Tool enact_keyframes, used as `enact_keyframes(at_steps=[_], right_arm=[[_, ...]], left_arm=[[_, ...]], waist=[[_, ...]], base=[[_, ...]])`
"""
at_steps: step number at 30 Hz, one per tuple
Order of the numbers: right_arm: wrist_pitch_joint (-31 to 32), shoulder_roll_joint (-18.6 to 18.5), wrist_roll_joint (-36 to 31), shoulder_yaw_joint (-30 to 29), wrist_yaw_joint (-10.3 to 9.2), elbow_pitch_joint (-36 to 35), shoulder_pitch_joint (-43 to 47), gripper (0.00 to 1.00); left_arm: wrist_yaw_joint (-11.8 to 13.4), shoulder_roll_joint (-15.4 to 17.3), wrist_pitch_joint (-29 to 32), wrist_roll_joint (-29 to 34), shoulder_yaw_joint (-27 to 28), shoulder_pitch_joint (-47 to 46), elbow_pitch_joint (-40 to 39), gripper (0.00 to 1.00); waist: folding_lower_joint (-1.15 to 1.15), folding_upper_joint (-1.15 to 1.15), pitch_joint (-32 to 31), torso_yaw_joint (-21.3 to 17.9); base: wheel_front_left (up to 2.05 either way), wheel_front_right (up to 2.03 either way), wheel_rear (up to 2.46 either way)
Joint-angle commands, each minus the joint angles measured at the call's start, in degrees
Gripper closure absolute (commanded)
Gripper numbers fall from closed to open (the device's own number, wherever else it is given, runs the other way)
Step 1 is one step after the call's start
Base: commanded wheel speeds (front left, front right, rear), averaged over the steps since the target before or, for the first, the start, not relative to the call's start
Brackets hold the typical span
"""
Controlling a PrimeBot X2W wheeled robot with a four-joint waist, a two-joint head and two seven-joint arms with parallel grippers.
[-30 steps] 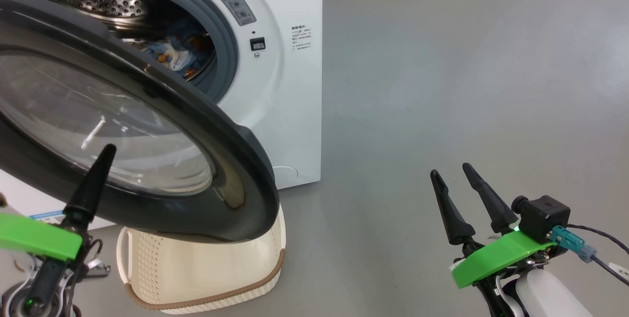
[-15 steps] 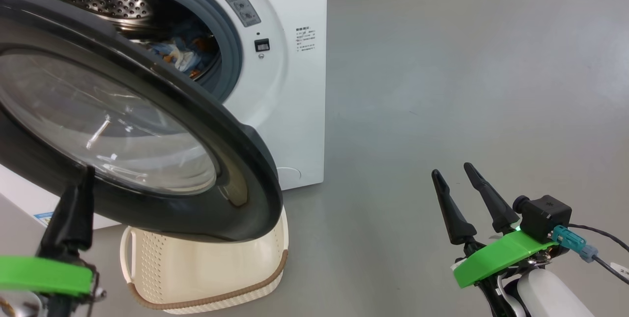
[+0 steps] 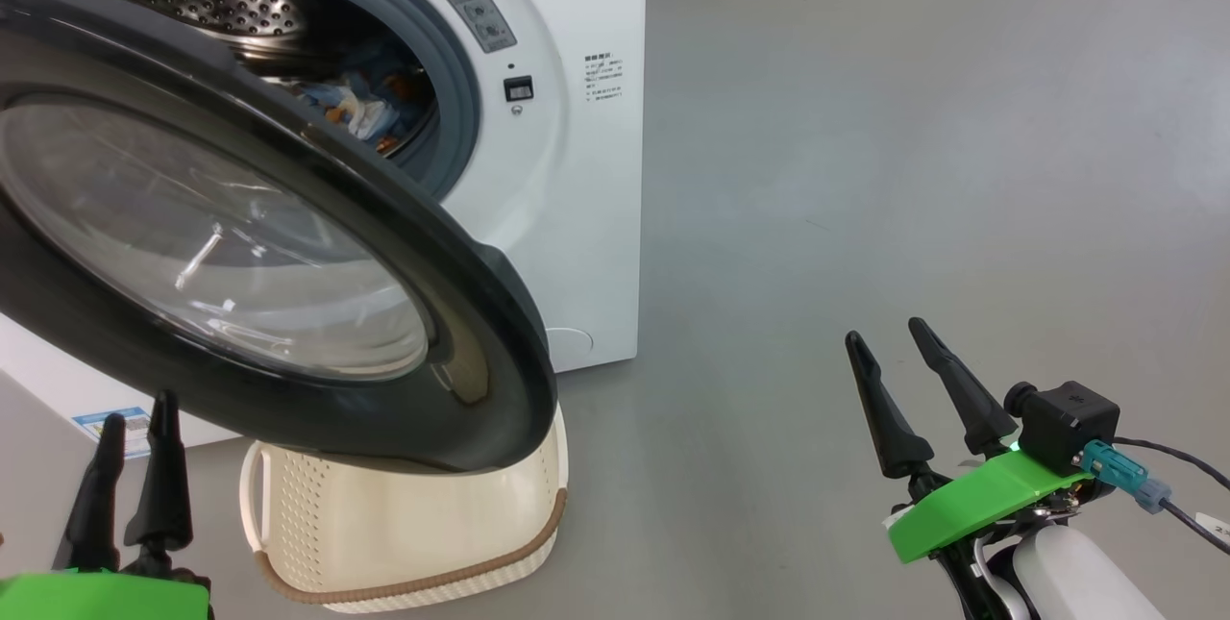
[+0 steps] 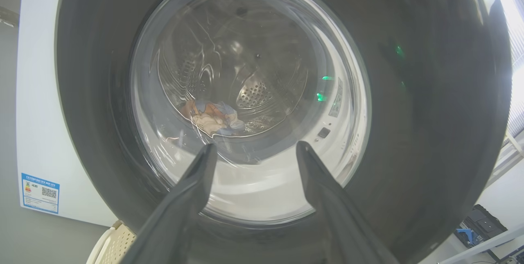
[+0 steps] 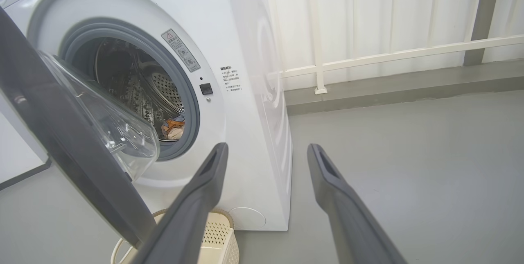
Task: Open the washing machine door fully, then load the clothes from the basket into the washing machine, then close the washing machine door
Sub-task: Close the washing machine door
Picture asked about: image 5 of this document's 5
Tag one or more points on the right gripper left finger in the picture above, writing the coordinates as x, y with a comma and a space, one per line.
192, 206

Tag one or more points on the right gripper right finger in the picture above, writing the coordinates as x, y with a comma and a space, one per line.
348, 215

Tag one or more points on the blue cartoon garment cream lining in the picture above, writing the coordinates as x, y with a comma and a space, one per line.
174, 129

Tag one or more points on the black round glass washer door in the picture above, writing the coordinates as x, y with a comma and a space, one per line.
61, 133

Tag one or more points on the grey rubber door seal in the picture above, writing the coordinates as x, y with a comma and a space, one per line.
191, 112

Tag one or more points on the black door latch socket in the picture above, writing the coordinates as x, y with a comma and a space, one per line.
206, 89

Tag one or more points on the perforated steel washer drum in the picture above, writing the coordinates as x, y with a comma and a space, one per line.
163, 88

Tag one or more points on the white front-load washing machine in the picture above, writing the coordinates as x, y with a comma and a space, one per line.
245, 30

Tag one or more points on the cream laundry basket brown rim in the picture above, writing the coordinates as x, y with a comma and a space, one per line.
219, 239

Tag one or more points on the grey warning sticker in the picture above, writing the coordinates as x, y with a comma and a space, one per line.
180, 50

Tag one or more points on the white metal railing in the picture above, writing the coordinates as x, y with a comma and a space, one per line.
409, 54

